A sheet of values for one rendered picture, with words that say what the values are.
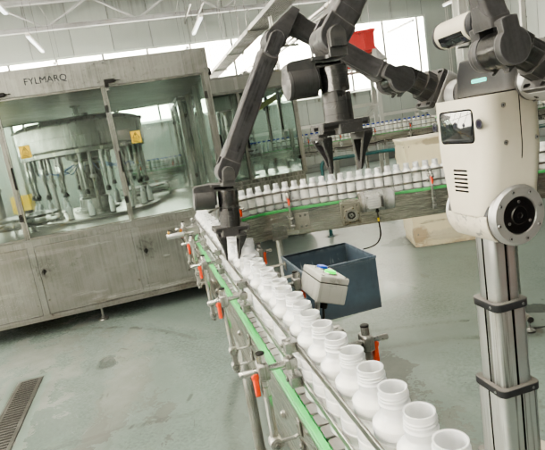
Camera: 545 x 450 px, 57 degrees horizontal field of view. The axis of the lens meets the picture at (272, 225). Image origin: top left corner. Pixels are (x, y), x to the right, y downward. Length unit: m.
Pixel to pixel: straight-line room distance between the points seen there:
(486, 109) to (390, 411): 0.87
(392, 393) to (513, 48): 0.75
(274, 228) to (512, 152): 2.08
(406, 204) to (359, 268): 1.33
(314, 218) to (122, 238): 2.20
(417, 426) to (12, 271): 4.63
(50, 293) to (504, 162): 4.29
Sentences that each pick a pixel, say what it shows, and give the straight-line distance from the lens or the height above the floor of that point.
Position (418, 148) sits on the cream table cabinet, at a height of 1.07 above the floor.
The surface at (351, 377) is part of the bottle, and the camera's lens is 0.76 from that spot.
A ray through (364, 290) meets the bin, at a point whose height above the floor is 0.82.
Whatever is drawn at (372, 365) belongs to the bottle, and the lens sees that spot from 0.72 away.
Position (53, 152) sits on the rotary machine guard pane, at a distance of 4.87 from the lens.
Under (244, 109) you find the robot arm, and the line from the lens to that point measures 1.41.
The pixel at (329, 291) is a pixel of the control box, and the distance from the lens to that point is 1.28.
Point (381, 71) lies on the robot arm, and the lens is 1.54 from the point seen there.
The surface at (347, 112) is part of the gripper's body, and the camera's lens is 0.99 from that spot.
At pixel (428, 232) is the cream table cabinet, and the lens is 5.73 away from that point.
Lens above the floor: 1.49
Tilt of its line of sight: 10 degrees down
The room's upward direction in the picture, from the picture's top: 9 degrees counter-clockwise
